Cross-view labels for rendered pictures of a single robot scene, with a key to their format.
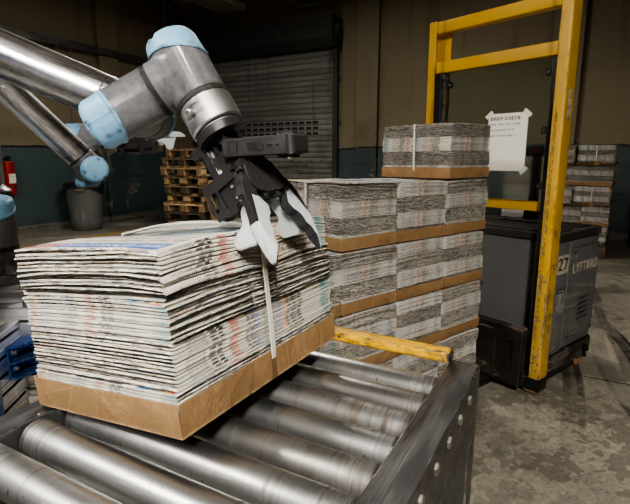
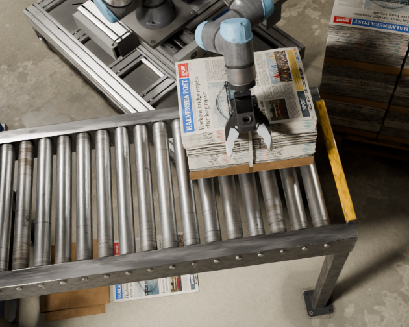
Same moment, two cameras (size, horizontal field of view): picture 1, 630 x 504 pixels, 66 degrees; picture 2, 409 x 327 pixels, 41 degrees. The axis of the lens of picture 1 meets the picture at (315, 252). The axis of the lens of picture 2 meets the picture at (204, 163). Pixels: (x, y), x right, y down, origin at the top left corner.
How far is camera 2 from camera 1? 1.29 m
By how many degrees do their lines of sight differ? 67
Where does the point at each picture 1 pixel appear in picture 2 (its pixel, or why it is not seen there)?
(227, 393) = (216, 172)
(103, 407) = not seen: hidden behind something
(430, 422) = (279, 241)
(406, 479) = (235, 250)
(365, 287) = not seen: outside the picture
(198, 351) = (202, 159)
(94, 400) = not seen: hidden behind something
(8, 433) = (167, 120)
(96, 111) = (198, 40)
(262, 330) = (247, 156)
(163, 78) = (219, 49)
